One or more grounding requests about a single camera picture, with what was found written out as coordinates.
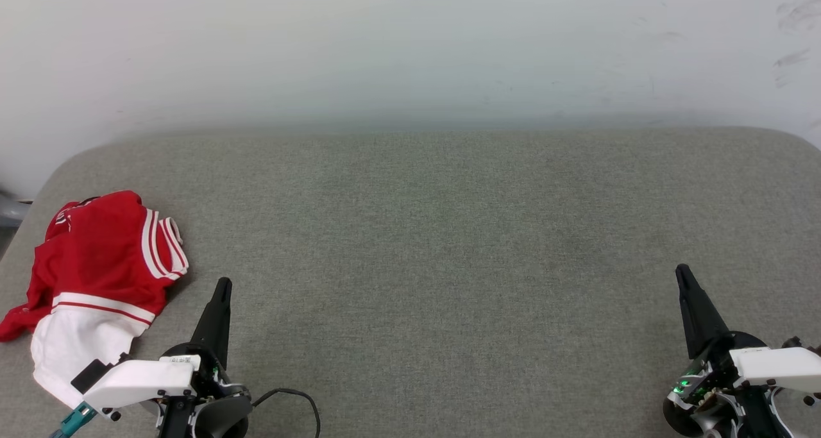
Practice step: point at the grey rounded object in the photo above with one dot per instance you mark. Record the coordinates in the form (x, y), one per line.
(9, 212)

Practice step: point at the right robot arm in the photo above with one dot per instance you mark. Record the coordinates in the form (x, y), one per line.
(757, 419)

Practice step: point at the grey fabric sofa cushion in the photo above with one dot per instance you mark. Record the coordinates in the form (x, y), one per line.
(417, 265)

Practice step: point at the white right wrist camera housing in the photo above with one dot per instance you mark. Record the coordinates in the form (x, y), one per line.
(779, 366)

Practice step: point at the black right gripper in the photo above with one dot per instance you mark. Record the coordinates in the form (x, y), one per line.
(712, 370)

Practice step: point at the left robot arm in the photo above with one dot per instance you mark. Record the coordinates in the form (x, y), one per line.
(218, 420)

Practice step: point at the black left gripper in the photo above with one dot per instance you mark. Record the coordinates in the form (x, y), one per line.
(215, 380)

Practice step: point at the red and white shirt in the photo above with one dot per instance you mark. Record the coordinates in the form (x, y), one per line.
(96, 258)

